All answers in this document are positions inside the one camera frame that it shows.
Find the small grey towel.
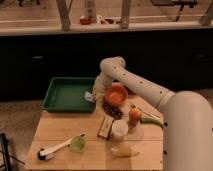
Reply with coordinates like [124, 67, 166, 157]
[84, 92, 95, 102]

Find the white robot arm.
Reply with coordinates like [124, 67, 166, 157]
[95, 57, 213, 171]

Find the green plastic tray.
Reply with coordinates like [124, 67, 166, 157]
[43, 77, 95, 113]

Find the brown wooden block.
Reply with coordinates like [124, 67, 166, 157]
[97, 116, 114, 139]

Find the white cup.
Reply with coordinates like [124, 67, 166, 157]
[111, 120, 128, 140]

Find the orange red fruit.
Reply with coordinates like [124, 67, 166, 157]
[129, 108, 142, 126]

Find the wooden table board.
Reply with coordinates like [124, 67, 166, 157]
[24, 82, 165, 171]

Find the green vegetable with stem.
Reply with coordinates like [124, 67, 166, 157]
[131, 104, 163, 128]

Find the green plastic cup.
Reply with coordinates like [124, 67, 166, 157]
[69, 136, 85, 153]

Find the yellow banana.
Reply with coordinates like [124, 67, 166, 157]
[110, 147, 138, 157]

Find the red white bottle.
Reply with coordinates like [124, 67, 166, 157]
[79, 0, 98, 26]

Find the black stand left edge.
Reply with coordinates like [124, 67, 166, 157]
[0, 133, 12, 171]

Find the white handled brush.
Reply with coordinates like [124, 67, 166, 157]
[37, 137, 74, 160]

